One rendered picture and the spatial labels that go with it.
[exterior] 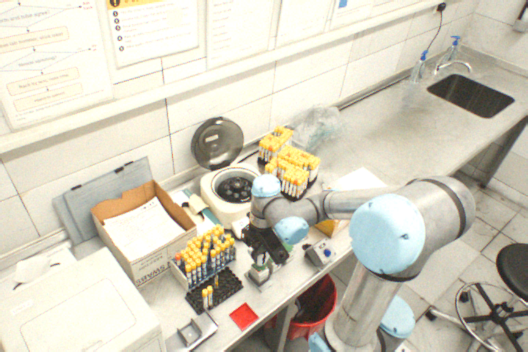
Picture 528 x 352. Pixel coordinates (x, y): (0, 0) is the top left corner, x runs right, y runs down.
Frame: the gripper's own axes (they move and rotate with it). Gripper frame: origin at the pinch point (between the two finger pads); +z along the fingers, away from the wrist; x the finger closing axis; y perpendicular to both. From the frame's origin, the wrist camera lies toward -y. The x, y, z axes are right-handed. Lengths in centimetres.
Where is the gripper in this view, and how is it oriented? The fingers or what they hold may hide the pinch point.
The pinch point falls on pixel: (262, 265)
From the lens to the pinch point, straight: 127.2
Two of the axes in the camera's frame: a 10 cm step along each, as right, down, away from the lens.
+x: -7.5, 4.1, -5.2
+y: -6.6, -5.5, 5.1
